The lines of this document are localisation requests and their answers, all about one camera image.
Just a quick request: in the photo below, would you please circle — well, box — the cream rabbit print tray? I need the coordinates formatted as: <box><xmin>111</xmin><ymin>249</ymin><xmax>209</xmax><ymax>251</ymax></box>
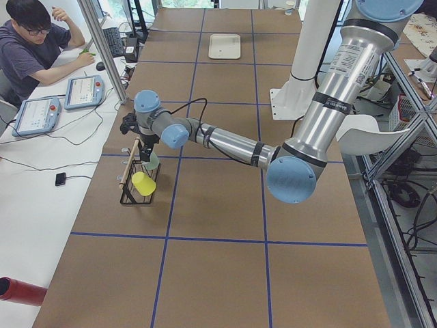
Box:
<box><xmin>208</xmin><ymin>33</ymin><xmax>241</xmax><ymax>59</ymax></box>

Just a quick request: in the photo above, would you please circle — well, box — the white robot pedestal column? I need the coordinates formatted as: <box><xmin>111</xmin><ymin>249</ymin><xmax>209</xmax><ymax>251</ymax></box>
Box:
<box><xmin>290</xmin><ymin>0</ymin><xmax>343</xmax><ymax>82</ymax></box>

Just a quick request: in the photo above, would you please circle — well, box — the black box on desk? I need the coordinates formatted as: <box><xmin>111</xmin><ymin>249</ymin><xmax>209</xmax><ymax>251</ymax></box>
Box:
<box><xmin>124</xmin><ymin>38</ymin><xmax>139</xmax><ymax>63</ymax></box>

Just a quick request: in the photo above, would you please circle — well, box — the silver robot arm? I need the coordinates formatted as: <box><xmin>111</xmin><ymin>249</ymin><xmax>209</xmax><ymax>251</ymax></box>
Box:
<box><xmin>134</xmin><ymin>1</ymin><xmax>421</xmax><ymax>204</ymax></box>

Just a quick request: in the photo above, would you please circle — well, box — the seated person in grey shirt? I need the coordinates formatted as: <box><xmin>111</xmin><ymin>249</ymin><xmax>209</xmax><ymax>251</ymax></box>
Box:
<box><xmin>1</xmin><ymin>1</ymin><xmax>94</xmax><ymax>106</ymax></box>

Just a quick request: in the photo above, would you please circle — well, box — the black computer mouse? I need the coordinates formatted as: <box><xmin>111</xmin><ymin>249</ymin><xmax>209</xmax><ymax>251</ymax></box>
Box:
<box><xmin>96</xmin><ymin>62</ymin><xmax>105</xmax><ymax>71</ymax></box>

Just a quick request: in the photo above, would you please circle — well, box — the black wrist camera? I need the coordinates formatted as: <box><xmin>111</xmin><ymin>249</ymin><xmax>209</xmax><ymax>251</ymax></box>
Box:
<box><xmin>119</xmin><ymin>113</ymin><xmax>139</xmax><ymax>135</ymax></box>

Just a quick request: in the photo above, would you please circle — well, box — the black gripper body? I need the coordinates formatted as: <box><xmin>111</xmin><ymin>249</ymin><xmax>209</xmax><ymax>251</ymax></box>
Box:
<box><xmin>141</xmin><ymin>134</ymin><xmax>159</xmax><ymax>150</ymax></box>

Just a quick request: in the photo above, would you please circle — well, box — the small black device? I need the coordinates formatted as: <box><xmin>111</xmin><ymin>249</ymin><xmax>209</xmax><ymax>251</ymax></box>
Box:
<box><xmin>55</xmin><ymin>172</ymin><xmax>67</xmax><ymax>187</ymax></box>

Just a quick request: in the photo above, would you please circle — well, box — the red cylinder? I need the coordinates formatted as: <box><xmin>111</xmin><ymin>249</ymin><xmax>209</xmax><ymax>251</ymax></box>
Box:
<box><xmin>1</xmin><ymin>277</ymin><xmax>47</xmax><ymax>306</ymax></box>

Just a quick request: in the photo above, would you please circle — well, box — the grey aluminium frame post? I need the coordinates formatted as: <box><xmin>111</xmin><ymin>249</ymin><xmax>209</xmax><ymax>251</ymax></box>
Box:
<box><xmin>77</xmin><ymin>0</ymin><xmax>128</xmax><ymax>105</ymax></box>

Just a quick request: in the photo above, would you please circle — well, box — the near blue teach pendant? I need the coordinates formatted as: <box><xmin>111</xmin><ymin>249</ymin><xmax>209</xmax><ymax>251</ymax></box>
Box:
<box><xmin>12</xmin><ymin>97</ymin><xmax>61</xmax><ymax>137</ymax></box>

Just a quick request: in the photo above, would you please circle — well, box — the blue teach pendant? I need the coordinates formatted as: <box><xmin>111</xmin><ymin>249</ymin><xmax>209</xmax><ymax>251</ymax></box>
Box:
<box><xmin>64</xmin><ymin>75</ymin><xmax>104</xmax><ymax>110</ymax></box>
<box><xmin>12</xmin><ymin>97</ymin><xmax>61</xmax><ymax>137</ymax></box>

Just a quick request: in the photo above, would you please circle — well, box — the black keyboard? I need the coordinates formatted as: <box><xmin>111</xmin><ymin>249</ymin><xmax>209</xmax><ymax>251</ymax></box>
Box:
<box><xmin>102</xmin><ymin>27</ymin><xmax>124</xmax><ymax>57</ymax></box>

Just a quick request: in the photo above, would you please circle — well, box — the yellow-green plastic cup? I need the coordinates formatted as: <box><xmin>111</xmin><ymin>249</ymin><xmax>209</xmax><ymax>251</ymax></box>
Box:
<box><xmin>131</xmin><ymin>172</ymin><xmax>156</xmax><ymax>197</ymax></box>

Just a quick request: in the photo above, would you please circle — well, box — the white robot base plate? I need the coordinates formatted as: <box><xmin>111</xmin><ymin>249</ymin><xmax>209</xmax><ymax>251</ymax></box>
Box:
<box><xmin>269</xmin><ymin>88</ymin><xmax>305</xmax><ymax>120</ymax></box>

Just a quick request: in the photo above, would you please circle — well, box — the pale green plastic cup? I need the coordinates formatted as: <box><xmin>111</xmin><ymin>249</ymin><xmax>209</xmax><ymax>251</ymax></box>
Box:
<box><xmin>142</xmin><ymin>152</ymin><xmax>160</xmax><ymax>171</ymax></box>

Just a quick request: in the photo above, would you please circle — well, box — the far blue teach pendant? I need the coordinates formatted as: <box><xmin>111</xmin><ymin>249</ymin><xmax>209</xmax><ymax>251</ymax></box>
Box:
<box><xmin>64</xmin><ymin>75</ymin><xmax>104</xmax><ymax>110</ymax></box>

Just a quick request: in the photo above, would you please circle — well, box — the black wire cup rack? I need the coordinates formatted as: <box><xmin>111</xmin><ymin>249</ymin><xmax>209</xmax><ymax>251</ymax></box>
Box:
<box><xmin>118</xmin><ymin>137</ymin><xmax>160</xmax><ymax>206</ymax></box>

